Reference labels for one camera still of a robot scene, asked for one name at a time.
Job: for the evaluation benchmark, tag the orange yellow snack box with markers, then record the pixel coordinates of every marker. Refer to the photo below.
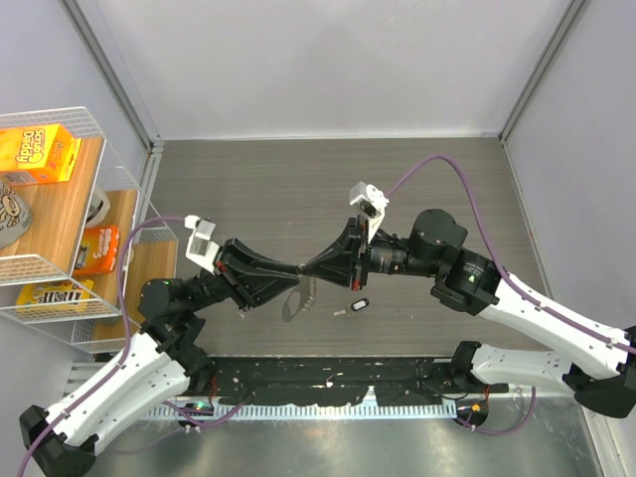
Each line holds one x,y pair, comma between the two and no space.
38,154

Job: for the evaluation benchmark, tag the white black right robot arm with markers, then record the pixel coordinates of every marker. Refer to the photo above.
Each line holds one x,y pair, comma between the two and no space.
590,360

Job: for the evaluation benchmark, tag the white bottle on shelf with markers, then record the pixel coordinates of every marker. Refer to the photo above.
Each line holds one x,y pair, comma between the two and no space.
98,208

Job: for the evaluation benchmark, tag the slotted cable duct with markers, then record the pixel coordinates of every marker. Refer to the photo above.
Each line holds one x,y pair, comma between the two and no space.
367,410

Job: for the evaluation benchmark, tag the yellow candy box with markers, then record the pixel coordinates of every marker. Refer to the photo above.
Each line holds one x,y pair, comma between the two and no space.
63,295

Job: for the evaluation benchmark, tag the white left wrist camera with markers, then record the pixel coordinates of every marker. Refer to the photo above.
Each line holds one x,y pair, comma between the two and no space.
201,249

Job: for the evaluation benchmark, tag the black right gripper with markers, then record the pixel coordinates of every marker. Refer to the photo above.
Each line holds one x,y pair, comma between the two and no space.
342,262

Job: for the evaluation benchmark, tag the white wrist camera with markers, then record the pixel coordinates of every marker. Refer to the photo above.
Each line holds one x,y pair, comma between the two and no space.
371,203
201,249

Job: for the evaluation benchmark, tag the grey cartoon pouch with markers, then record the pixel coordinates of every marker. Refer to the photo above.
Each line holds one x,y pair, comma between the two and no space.
16,216

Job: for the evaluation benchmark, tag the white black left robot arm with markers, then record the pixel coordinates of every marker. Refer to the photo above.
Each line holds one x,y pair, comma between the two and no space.
160,361

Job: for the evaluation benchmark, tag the orange razor package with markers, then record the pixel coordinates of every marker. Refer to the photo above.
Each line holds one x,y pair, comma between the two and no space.
98,250

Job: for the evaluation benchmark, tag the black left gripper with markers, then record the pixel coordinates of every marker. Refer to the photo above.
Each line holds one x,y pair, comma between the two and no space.
251,287

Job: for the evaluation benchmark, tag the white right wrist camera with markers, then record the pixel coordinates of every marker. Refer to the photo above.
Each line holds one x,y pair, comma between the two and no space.
371,203

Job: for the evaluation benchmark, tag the white wire shelf rack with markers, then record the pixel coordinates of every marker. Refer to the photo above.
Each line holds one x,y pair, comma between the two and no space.
47,251

